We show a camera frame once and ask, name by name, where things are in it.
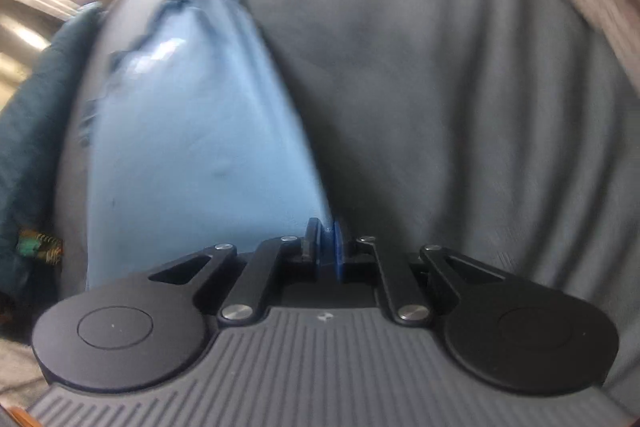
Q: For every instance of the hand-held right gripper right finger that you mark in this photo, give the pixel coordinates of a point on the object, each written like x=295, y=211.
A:
x=339, y=257

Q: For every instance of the light blue t-shirt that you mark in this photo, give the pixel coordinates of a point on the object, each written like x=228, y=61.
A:
x=190, y=147

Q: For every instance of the teal cushion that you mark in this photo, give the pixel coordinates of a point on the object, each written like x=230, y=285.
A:
x=30, y=157

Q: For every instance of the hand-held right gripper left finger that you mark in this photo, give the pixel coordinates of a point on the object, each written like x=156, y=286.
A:
x=317, y=252

